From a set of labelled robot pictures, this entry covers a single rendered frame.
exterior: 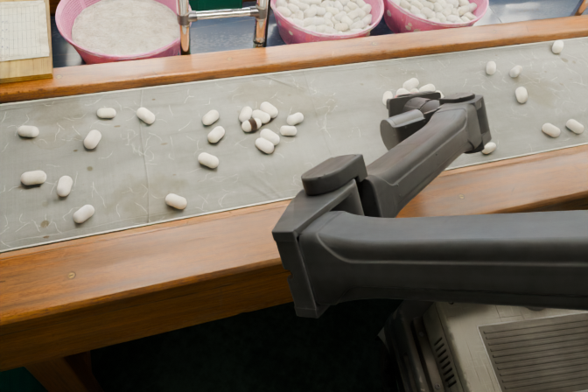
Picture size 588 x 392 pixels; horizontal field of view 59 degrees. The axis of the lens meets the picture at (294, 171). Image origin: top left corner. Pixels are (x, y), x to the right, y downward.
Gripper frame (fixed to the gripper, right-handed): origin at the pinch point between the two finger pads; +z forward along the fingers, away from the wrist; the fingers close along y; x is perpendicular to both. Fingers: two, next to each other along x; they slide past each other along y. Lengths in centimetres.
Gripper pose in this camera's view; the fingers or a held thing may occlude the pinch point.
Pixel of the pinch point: (392, 108)
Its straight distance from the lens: 103.4
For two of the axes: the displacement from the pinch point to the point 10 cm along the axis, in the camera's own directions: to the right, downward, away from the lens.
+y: -9.5, 1.7, -2.5
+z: -2.9, -2.1, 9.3
